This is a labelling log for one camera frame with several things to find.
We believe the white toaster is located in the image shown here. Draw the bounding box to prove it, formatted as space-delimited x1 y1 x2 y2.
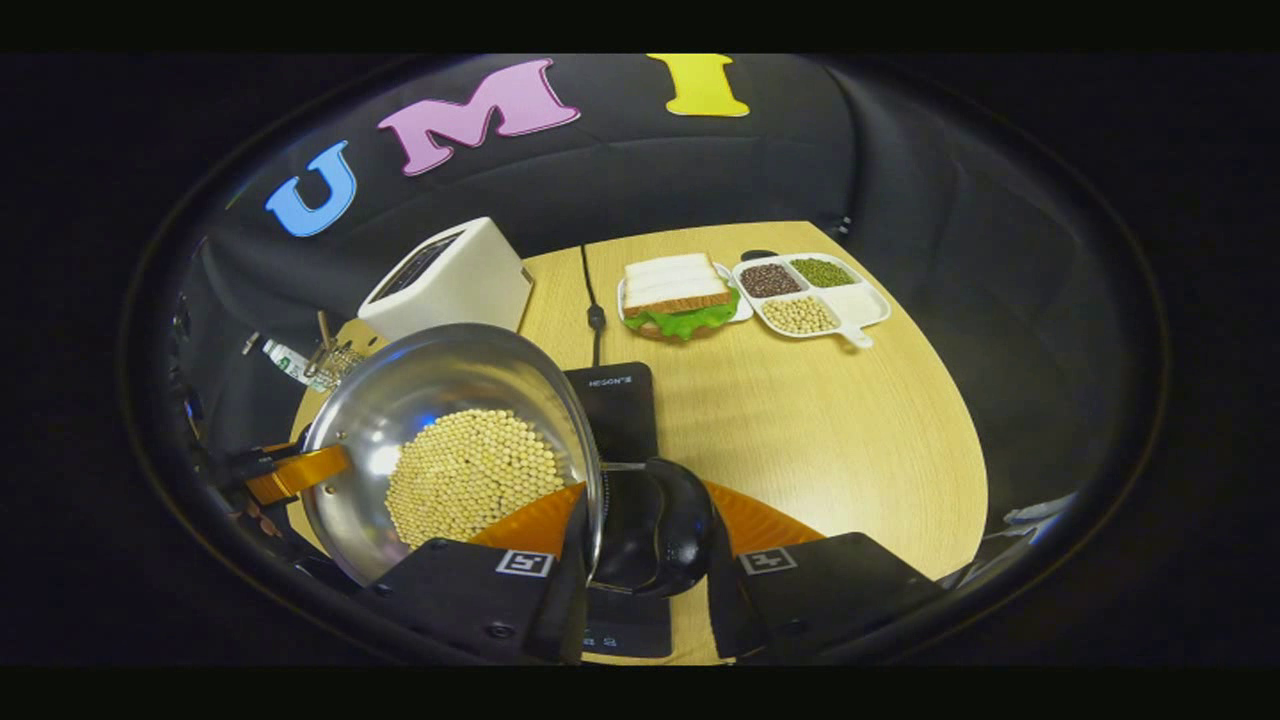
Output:
357 217 535 343

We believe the pile of dark red beans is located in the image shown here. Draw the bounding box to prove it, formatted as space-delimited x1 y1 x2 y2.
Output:
741 263 803 299

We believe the pile of green mung beans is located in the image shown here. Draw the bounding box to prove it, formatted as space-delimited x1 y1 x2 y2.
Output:
790 257 857 289

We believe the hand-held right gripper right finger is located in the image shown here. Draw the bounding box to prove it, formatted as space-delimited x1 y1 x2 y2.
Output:
700 480 946 663

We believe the sandwich with lettuce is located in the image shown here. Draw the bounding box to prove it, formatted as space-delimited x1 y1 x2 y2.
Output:
622 253 741 341

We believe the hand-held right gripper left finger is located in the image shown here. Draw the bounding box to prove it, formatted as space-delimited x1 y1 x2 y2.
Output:
370 482 591 666

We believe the white drink bottle green label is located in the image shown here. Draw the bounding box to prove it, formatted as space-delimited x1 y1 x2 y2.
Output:
262 340 331 391

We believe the pile of soybeans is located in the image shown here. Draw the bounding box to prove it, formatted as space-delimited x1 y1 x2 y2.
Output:
384 408 567 549

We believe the white divided bean tray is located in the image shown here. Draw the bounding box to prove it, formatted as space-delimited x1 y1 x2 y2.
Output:
732 253 891 349

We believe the small pile of yellow beans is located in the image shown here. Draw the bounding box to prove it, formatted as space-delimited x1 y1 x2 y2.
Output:
762 296 839 335

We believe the steel pot with black handles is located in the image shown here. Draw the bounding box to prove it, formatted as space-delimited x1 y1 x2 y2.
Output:
300 322 716 599

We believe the black cooktop power cable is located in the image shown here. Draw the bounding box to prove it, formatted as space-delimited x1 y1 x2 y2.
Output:
580 243 608 366

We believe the black induction cooktop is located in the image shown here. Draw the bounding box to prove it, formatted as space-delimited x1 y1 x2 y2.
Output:
563 362 673 659

